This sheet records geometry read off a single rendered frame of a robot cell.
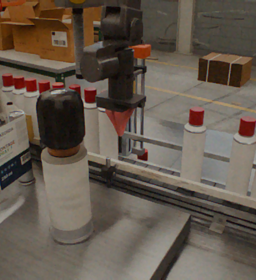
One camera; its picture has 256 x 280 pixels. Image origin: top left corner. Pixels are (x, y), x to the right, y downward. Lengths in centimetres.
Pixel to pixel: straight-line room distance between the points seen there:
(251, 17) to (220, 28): 60
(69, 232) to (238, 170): 38
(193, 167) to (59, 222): 33
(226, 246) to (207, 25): 601
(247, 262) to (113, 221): 29
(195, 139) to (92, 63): 28
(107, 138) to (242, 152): 35
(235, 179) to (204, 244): 16
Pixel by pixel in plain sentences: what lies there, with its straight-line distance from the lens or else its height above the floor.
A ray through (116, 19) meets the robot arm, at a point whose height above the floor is 128.
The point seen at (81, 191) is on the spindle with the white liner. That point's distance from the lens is 63.
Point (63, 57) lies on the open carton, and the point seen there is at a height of 82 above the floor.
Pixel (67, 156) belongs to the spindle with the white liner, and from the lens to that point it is 59.
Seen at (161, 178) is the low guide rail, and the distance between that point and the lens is 83.
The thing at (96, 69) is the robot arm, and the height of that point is 119.
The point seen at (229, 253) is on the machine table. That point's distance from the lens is 76.
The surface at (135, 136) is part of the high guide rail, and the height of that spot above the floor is 96.
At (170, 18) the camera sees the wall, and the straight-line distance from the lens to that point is 699.
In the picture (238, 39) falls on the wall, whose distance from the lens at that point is 641.
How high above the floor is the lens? 135
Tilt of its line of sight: 26 degrees down
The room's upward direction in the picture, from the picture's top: straight up
